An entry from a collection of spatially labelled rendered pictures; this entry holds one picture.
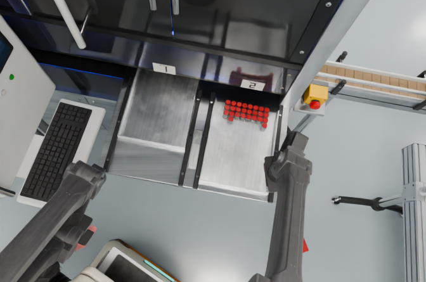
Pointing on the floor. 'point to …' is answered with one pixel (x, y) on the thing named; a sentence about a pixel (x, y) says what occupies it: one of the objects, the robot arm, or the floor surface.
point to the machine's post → (337, 26)
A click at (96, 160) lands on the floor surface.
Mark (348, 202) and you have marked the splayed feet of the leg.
